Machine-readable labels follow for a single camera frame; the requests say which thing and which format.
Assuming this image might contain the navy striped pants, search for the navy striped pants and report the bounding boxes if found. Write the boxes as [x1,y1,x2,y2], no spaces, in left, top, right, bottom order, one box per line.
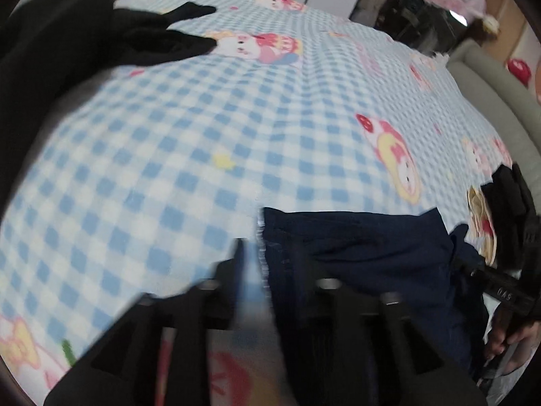
[258,206,493,390]

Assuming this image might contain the cream printed folded garment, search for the cream printed folded garment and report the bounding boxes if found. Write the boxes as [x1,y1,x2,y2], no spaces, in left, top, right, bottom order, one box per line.
[466,185,498,263]

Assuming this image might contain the black tights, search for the black tights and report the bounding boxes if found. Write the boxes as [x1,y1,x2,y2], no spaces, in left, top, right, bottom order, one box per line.
[112,2,217,68]

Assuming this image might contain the pink floral hanging cloth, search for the pink floral hanging cloth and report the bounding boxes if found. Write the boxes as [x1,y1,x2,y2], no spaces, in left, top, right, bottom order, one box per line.
[424,0,488,21]

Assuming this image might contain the person's right hand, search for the person's right hand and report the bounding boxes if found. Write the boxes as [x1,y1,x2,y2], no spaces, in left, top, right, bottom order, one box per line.
[486,309,541,373]

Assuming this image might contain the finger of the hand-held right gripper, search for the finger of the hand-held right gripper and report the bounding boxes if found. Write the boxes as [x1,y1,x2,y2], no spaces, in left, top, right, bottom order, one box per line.
[458,258,487,292]

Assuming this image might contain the black jacket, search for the black jacket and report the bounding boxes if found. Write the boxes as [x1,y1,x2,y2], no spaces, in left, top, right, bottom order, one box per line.
[0,0,127,206]

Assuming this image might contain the black folded clothes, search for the black folded clothes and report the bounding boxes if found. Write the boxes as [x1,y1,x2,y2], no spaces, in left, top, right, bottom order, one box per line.
[484,165,522,269]

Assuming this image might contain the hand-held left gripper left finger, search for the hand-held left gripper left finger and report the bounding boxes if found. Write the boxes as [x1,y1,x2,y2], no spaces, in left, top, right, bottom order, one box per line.
[44,239,284,406]

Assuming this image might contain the blue checkered printed blanket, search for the blue checkered printed blanket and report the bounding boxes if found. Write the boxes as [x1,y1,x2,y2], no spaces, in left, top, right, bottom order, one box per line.
[0,0,514,406]

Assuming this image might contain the grey padded bed headboard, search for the grey padded bed headboard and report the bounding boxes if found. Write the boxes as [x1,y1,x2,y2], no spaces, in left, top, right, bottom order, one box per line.
[447,38,541,159]

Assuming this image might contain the red plush toy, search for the red plush toy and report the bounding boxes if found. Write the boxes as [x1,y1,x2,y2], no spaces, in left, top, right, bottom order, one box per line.
[506,57,534,86]

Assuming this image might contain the black open wardrobe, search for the black open wardrobe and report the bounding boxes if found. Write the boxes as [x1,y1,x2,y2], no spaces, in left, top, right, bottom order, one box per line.
[350,0,468,49]

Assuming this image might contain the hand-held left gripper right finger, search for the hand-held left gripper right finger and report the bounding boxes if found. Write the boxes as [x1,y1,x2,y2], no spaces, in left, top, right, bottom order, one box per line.
[291,279,487,406]

